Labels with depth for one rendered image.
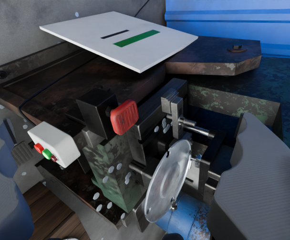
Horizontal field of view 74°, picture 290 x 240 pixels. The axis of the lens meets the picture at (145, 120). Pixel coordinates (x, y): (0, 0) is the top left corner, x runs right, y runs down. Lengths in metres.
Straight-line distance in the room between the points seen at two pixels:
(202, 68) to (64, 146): 0.56
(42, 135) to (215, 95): 0.58
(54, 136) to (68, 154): 0.05
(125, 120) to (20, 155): 0.69
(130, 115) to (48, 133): 0.23
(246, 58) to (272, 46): 0.83
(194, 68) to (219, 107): 0.18
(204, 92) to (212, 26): 1.01
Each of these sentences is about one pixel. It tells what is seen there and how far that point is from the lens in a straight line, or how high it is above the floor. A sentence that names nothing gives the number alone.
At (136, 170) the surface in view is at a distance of 0.67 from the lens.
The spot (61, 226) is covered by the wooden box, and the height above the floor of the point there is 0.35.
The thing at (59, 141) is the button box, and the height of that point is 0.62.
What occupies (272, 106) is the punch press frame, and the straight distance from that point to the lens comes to 0.73.
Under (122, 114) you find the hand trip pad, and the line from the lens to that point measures 0.39.
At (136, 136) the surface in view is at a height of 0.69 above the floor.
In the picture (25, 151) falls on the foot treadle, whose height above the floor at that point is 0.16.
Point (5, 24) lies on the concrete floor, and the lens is 1.07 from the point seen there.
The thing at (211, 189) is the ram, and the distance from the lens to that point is 0.63.
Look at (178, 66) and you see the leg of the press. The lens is 0.81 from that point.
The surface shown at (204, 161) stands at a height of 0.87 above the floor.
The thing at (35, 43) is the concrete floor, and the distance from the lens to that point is 1.11.
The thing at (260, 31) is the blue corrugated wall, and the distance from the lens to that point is 1.64.
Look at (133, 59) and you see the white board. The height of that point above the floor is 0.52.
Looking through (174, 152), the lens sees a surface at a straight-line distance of 0.62.
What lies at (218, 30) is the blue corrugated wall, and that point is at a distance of 1.71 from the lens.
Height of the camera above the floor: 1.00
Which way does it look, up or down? 32 degrees down
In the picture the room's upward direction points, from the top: 110 degrees clockwise
